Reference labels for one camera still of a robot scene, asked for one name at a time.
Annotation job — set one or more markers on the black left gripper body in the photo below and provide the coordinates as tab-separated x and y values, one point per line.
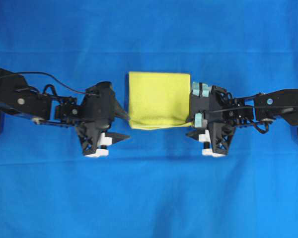
97	114

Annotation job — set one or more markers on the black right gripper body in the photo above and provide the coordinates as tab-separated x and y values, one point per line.
208	105

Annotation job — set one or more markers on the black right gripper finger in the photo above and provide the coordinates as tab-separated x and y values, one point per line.
198	135

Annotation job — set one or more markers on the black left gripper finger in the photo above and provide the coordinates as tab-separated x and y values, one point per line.
119	112
109	138

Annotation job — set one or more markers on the yellow towel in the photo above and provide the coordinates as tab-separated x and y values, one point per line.
158	100

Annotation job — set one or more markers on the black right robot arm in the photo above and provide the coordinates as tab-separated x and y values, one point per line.
261	110

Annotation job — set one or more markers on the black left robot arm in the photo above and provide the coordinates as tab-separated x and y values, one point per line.
19	99

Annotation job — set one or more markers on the blue table cloth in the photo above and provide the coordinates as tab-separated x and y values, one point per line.
156	184

